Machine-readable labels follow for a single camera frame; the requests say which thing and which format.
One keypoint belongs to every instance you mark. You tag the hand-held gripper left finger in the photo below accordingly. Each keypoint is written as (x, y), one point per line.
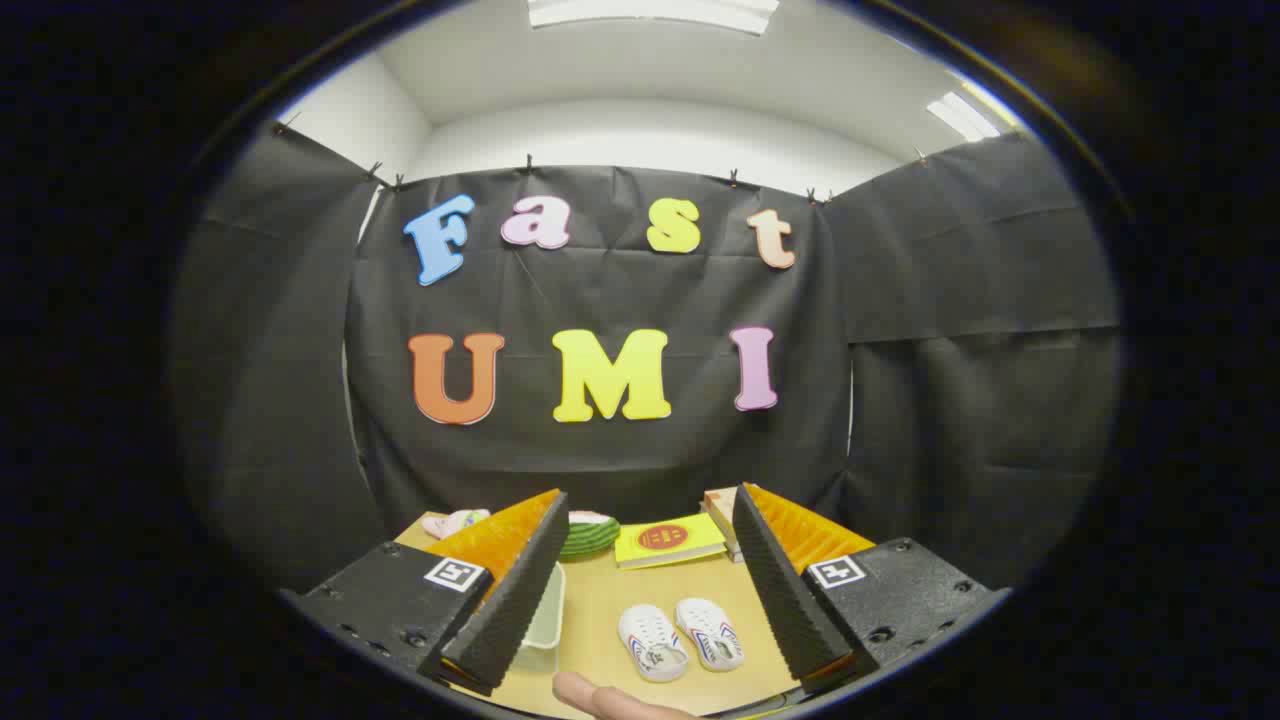
(520, 600)

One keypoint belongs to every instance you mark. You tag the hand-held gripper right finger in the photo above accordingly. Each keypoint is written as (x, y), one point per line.
(785, 600)

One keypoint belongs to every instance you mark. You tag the cream fabric storage box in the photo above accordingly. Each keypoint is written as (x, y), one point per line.
(545, 615)

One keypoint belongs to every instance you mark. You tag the white canvas shoe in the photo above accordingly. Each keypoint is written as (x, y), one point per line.
(652, 640)
(710, 632)

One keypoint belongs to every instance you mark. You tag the watermelon slice plush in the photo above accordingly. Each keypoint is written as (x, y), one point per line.
(590, 537)

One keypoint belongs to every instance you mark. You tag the pink and green plush toy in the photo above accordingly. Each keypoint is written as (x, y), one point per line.
(455, 522)

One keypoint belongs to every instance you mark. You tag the tan cover book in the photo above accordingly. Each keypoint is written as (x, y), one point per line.
(720, 505)

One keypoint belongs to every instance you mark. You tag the yellow book with red circle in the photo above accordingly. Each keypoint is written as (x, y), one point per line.
(668, 540)

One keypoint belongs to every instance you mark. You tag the black backdrop cloth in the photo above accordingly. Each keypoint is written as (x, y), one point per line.
(600, 450)

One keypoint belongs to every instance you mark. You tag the ceiling light panel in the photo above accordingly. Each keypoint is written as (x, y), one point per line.
(962, 115)
(650, 12)

